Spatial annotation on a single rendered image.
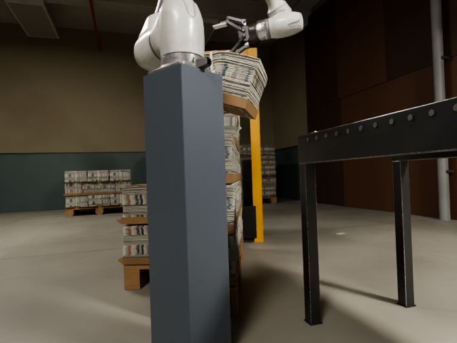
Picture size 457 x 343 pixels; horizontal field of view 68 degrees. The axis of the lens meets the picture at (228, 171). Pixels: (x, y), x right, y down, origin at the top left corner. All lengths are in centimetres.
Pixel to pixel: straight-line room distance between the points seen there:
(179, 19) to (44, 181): 765
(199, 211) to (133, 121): 758
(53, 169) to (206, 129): 761
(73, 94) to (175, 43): 766
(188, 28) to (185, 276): 81
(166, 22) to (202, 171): 52
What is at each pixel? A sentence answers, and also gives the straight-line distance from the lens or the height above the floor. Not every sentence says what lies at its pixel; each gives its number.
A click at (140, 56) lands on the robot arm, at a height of 112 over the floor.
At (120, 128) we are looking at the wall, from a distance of 860.
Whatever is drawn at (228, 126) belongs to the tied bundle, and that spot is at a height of 94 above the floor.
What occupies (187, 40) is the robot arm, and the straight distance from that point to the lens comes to 122.
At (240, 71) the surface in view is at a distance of 154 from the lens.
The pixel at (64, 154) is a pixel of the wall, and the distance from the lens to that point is 862.
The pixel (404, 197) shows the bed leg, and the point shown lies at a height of 51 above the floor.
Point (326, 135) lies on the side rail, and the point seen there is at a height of 78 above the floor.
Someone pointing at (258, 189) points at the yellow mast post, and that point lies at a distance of 321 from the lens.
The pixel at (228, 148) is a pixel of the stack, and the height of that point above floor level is 76.
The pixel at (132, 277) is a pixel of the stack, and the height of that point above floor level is 7.
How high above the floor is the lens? 64
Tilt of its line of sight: 1 degrees up
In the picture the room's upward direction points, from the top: 2 degrees counter-clockwise
